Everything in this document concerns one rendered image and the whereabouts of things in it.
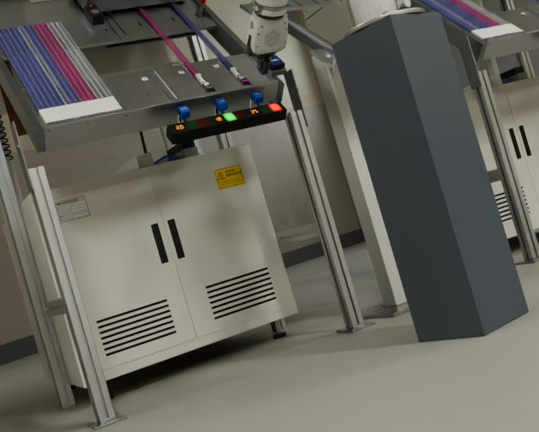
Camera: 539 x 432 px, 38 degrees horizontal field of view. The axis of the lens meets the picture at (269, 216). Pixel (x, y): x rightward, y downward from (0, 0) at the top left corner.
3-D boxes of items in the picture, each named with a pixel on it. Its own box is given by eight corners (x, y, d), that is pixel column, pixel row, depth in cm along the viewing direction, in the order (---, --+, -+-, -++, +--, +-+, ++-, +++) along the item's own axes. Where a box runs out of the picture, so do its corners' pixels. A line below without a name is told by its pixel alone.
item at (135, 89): (274, 93, 220) (276, 83, 218) (44, 140, 191) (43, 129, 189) (242, 60, 232) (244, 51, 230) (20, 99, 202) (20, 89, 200)
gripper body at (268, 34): (260, 17, 191) (255, 57, 198) (295, 11, 195) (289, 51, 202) (245, 4, 195) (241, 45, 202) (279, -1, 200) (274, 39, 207)
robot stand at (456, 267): (530, 311, 173) (440, 11, 174) (484, 336, 161) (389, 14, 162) (464, 319, 187) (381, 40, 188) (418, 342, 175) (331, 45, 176)
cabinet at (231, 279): (304, 331, 245) (249, 142, 246) (90, 410, 214) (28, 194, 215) (227, 332, 303) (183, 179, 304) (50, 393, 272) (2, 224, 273)
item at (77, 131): (275, 103, 221) (278, 81, 216) (45, 152, 192) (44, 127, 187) (273, 101, 222) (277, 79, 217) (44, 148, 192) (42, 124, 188)
